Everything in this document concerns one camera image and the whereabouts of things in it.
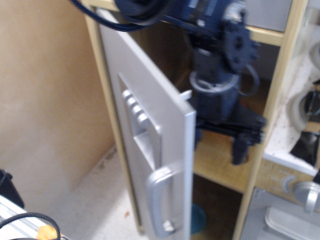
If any black braided cable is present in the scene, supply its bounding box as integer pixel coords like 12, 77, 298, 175
0, 212, 62, 240

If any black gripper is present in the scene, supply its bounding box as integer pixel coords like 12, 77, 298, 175
193, 89, 267, 165

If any silver oven door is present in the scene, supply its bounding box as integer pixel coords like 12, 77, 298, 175
240, 187, 320, 240

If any silver oven knob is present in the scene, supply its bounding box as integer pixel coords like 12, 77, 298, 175
292, 181, 320, 214

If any blue toy plate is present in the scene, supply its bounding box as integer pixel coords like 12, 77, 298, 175
190, 203, 207, 235

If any aluminium rail frame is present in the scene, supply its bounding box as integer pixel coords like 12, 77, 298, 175
0, 195, 46, 240

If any silver fridge door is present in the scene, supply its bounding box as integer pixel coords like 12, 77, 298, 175
96, 7, 197, 240

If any silver fridge door handle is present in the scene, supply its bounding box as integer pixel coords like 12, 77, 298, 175
146, 166, 176, 239

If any black box at left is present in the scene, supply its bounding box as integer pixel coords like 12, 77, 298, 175
0, 169, 25, 209

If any white speckled stove top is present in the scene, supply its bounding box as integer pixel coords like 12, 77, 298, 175
263, 25, 320, 177

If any silver freezer door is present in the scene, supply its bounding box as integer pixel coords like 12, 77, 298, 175
245, 0, 292, 32

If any wooden toy kitchen cabinet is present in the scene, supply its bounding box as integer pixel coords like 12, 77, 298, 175
81, 0, 320, 240

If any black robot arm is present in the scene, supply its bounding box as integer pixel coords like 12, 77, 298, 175
73, 0, 266, 165

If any orange tape piece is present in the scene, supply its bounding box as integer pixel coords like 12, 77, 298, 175
35, 225, 58, 240

